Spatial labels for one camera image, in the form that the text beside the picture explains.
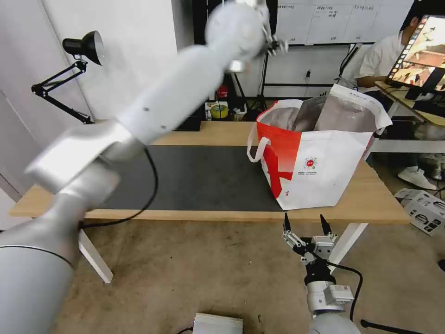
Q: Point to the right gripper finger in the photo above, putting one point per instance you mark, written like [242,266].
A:
[326,226]
[288,226]

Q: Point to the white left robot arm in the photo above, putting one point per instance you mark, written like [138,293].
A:
[191,76]

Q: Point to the red white takeout bag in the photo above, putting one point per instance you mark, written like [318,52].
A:
[323,156]

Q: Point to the black tripod stand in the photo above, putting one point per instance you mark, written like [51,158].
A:
[260,90]

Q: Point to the whiteboard with papers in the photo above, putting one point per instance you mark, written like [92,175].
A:
[347,21]

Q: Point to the yellow tape roll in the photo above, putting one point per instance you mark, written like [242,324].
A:
[219,112]

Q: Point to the small grey printed carton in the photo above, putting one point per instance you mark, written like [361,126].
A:
[412,194]

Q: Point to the black table mat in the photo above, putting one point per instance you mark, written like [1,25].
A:
[208,174]

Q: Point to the black floor bar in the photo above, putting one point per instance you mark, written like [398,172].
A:
[399,327]

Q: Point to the large grey printed carton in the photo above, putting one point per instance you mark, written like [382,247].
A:
[426,214]

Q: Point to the person's white shoe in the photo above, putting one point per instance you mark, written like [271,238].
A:
[417,177]

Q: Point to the wooden table white legs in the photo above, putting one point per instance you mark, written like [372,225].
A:
[215,134]

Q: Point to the person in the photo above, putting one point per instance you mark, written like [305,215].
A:
[380,59]

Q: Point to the silver metal box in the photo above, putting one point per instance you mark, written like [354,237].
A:
[218,323]

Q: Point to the computer monitor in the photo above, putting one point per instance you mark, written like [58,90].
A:
[422,52]

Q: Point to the wooden side desk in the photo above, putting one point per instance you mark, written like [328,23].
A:
[429,114]

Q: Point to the black desk lamp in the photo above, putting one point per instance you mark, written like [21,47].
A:
[92,43]

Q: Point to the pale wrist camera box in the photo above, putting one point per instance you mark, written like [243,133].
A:
[322,247]

